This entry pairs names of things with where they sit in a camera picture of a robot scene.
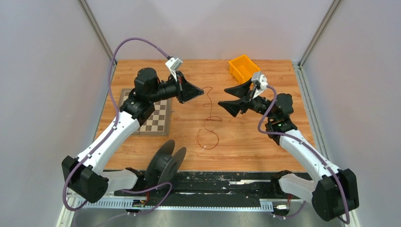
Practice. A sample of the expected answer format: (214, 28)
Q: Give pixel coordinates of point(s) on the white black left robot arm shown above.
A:
(84, 174)

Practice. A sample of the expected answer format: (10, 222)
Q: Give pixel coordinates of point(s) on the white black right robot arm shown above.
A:
(331, 191)

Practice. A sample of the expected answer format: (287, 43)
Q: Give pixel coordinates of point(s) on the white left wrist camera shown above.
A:
(173, 64)

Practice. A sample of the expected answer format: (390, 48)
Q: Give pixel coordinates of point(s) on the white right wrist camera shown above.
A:
(259, 81)

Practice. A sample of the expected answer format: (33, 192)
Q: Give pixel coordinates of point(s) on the yellow plastic bin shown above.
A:
(242, 68)

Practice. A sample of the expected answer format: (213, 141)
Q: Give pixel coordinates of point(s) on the slotted grey cable duct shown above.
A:
(115, 203)

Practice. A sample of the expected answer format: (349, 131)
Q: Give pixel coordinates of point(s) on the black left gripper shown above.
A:
(185, 91)

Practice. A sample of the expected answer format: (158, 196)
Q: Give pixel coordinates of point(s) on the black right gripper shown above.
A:
(233, 107)

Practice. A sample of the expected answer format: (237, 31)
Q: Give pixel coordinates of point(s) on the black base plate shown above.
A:
(233, 189)

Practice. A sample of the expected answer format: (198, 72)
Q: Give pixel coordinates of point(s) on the grey perforated cable spool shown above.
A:
(164, 164)

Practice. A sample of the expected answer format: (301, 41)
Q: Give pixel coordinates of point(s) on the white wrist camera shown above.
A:
(259, 81)
(173, 64)

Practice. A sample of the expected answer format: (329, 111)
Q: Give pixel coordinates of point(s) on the wooden chessboard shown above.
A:
(158, 124)

